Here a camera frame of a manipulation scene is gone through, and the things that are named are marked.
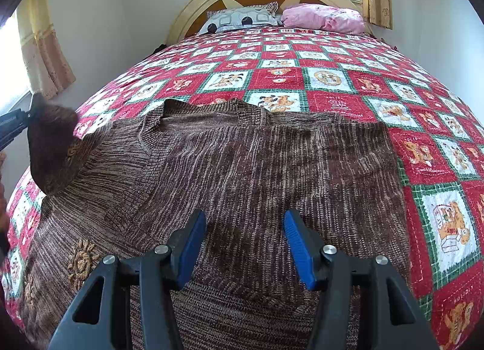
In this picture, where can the grey patterned pillow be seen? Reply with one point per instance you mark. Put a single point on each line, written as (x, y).
(238, 18)

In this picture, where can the red patchwork teddy bedspread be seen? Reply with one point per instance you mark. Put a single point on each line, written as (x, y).
(437, 140)

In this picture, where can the black item beside bed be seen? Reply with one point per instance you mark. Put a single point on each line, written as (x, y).
(159, 48)

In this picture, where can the side window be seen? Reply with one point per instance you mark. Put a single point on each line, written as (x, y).
(14, 80)

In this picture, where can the pink pillow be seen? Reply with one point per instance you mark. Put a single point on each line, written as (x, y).
(323, 17)

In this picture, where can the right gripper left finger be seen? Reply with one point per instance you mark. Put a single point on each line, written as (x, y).
(99, 315)

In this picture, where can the side window right curtain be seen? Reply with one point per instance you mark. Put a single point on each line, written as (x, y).
(47, 68)

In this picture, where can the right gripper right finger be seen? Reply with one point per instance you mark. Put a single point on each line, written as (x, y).
(390, 317)

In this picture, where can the brown knitted sweater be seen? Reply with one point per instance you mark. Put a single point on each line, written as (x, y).
(126, 187)

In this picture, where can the person's left hand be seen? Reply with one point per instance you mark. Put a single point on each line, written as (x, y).
(4, 217)

